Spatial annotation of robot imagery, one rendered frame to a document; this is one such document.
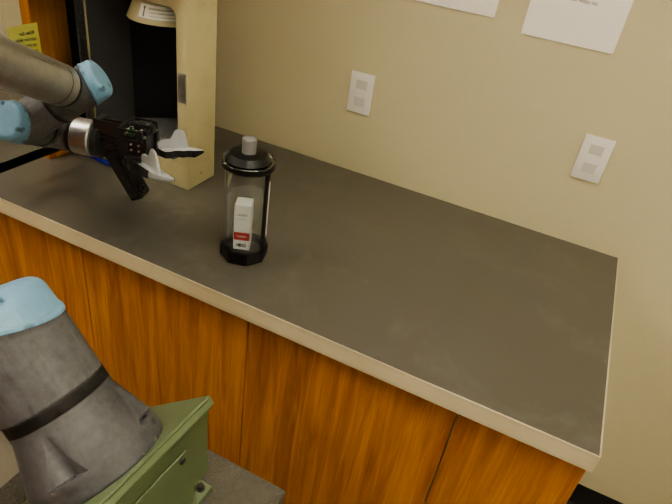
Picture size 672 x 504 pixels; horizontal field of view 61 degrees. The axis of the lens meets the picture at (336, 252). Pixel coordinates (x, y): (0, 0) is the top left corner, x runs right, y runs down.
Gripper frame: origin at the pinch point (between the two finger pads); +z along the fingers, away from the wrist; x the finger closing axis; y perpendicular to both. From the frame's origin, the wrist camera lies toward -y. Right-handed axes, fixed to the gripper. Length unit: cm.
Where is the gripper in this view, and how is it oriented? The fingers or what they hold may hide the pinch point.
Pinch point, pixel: (190, 168)
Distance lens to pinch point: 122.0
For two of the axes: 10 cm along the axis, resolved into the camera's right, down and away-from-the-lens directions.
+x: 1.8, -5.1, 8.4
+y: 1.4, -8.3, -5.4
